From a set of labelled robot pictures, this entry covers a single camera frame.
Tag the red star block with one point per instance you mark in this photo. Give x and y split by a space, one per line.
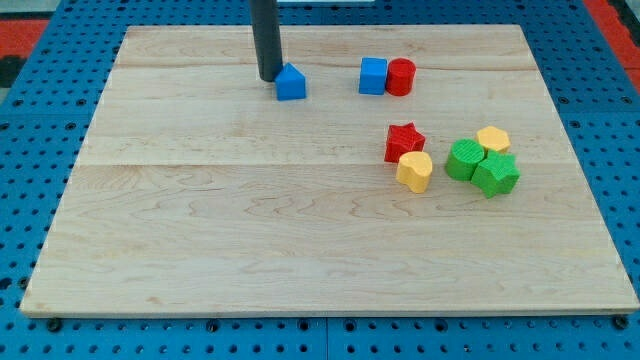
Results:
402 139

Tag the green star block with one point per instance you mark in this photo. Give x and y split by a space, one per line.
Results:
496 174

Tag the yellow hexagon block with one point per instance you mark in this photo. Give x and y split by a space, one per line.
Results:
493 138

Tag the blue triangular prism block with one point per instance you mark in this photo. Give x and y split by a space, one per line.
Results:
290 84

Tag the green cylinder block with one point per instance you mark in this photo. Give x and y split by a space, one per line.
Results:
464 156

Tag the light wooden board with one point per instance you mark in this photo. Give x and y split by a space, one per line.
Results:
197 194

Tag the yellow heart block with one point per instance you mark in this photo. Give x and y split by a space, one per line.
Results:
414 169

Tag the blue cube block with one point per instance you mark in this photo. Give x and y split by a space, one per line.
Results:
372 77

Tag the red cylinder block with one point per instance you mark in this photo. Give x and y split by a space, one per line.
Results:
400 76

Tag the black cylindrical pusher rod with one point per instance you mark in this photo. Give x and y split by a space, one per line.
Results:
265 25

